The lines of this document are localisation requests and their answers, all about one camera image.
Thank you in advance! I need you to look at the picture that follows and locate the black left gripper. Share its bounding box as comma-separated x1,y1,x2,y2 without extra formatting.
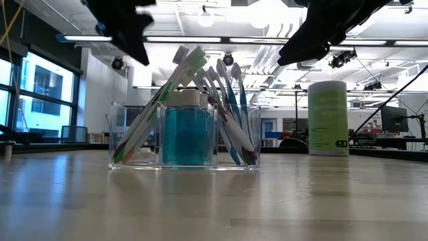
82,0,157,67

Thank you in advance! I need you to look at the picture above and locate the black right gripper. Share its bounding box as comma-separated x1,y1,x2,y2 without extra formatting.
276,0,415,67

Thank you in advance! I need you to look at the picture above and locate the teal mouthwash bottle white cap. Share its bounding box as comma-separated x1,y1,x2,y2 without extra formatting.
175,88,207,167
199,92,213,167

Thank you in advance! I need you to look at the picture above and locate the linear ceiling light bar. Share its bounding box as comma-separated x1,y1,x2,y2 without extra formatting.
56,33,428,47

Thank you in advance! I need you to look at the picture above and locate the green disinfecting wipes canister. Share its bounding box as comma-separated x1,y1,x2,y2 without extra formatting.
306,80,350,157

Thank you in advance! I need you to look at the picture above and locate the large window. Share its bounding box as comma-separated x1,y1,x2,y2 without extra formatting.
0,50,83,143

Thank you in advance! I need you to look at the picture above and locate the black computer monitor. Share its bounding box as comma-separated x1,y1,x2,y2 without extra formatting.
380,105,409,133

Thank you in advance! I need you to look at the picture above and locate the black slanted strut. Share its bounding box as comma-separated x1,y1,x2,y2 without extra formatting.
0,122,43,145

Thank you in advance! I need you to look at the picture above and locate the white ring lamp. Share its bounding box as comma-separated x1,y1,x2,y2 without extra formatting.
196,5,216,28

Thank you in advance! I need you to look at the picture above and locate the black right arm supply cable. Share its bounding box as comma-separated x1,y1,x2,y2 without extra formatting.
347,63,428,141

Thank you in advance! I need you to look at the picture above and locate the yellow extension cable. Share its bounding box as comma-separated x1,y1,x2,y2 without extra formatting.
0,0,26,46

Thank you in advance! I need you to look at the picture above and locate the small grey post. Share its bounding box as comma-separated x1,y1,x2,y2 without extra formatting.
2,141,15,160

